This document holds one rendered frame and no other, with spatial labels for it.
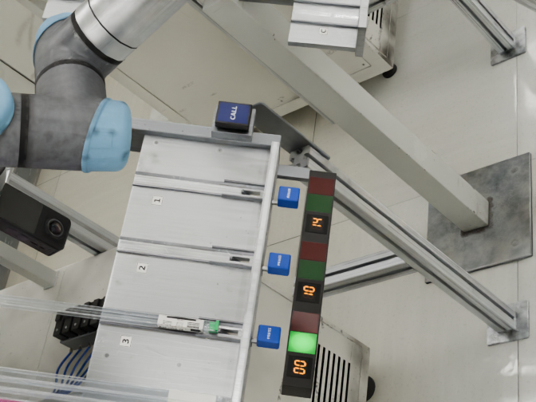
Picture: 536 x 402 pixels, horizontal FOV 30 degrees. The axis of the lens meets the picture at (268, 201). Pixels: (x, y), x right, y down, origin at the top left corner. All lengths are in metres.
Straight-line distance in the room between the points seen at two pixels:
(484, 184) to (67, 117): 1.33
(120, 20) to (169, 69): 1.54
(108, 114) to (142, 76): 1.65
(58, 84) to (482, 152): 1.37
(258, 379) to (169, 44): 1.04
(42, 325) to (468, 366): 0.82
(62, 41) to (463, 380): 1.18
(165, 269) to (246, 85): 1.29
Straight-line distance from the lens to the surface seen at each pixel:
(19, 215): 1.15
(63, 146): 1.01
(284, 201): 1.42
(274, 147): 1.46
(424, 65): 2.54
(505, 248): 2.08
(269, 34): 1.69
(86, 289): 1.87
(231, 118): 1.46
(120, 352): 1.33
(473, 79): 2.41
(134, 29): 1.08
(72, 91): 1.04
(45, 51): 1.12
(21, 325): 2.00
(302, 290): 1.37
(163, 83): 2.66
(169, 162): 1.47
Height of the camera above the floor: 1.56
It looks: 36 degrees down
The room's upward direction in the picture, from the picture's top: 54 degrees counter-clockwise
